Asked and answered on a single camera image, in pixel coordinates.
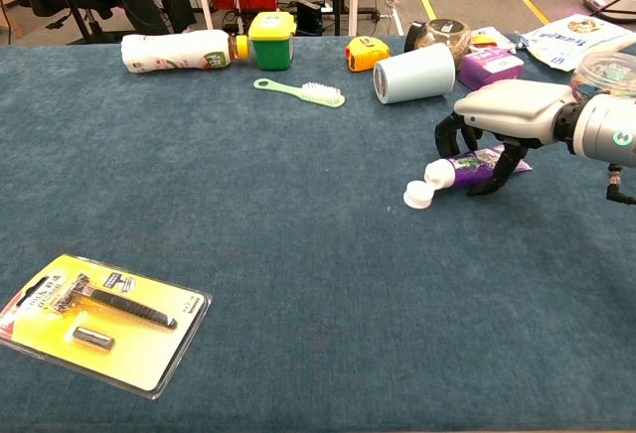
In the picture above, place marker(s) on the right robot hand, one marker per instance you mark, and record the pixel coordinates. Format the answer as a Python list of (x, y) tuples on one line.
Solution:
[(517, 105)]

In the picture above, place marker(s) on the purple toothpaste tube white cap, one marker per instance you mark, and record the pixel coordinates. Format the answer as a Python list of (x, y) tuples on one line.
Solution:
[(462, 172)]

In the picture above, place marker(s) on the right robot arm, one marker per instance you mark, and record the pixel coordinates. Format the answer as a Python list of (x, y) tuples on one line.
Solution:
[(606, 125)]

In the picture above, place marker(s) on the dark round glass jar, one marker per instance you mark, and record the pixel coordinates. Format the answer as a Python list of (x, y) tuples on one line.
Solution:
[(447, 33)]

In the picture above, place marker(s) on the green container yellow lid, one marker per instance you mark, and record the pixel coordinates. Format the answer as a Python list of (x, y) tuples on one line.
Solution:
[(270, 50)]

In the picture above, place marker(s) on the purple tissue pack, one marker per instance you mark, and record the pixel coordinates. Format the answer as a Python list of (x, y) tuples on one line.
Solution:
[(489, 63)]

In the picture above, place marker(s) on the white snack packet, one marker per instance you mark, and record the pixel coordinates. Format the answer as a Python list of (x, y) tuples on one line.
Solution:
[(489, 36)]

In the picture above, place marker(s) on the white bag blue print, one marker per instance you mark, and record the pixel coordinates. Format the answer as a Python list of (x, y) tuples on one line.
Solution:
[(561, 41)]

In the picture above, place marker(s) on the clear jar of binder clips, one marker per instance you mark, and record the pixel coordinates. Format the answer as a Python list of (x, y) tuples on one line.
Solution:
[(606, 68)]

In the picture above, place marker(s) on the light blue cup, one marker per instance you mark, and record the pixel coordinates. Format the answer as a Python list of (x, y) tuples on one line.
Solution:
[(417, 73)]

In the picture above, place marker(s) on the yellow tape measure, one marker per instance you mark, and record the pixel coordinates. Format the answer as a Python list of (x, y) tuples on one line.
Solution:
[(365, 53)]

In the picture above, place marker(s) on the light green brush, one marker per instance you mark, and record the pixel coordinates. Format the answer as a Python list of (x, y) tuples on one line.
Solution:
[(318, 95)]

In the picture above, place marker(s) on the black box device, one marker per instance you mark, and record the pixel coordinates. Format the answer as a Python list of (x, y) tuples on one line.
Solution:
[(308, 13)]

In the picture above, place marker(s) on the blue table cloth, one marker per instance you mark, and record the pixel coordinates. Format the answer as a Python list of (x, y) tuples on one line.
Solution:
[(298, 204)]

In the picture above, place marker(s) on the white drink bottle yellow cap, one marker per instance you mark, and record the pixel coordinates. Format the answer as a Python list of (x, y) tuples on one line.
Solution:
[(169, 50)]

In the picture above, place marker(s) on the black office chair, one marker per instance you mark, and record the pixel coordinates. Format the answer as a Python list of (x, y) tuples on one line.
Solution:
[(99, 8)]

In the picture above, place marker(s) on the black slanted stand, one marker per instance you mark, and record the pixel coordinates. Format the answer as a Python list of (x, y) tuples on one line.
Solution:
[(69, 1)]

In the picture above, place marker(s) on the yellow razor blister pack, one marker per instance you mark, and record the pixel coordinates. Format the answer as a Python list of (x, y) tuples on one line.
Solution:
[(124, 348)]

